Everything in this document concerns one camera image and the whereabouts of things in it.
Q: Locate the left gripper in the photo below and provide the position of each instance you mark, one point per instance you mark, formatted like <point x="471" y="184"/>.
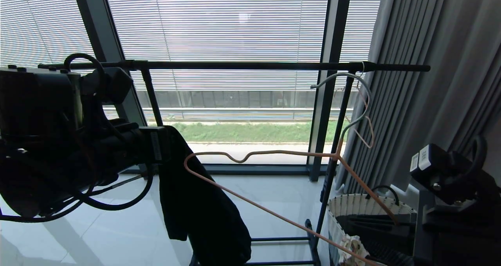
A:
<point x="154" y="144"/>

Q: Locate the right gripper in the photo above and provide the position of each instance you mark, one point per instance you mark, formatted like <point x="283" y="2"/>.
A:
<point x="450" y="234"/>

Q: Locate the black clothes rack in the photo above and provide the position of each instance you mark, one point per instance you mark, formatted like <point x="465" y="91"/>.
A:
<point x="235" y="65"/>

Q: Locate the black garment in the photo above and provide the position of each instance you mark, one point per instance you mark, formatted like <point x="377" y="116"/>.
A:
<point x="203" y="211"/>

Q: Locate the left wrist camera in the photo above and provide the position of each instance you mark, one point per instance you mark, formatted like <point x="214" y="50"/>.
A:
<point x="111" y="84"/>

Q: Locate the cream printed garment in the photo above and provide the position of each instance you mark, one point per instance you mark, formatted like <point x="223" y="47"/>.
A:
<point x="352" y="246"/>

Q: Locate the white laundry basket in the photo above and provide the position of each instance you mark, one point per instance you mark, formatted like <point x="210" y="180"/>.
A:
<point x="352" y="201"/>

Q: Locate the beige curtain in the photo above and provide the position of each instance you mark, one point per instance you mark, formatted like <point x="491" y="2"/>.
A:
<point x="430" y="62"/>

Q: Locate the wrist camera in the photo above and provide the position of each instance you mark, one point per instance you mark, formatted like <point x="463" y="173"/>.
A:
<point x="111" y="84"/>
<point x="434" y="164"/>

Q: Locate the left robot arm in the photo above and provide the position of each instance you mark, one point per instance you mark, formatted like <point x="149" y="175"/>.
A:
<point x="35" y="113"/>

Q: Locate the pink clothes hanger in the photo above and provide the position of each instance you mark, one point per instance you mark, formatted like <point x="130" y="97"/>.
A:
<point x="372" y="135"/>
<point x="337" y="155"/>

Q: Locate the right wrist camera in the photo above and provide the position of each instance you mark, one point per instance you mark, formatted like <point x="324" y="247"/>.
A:
<point x="434" y="164"/>

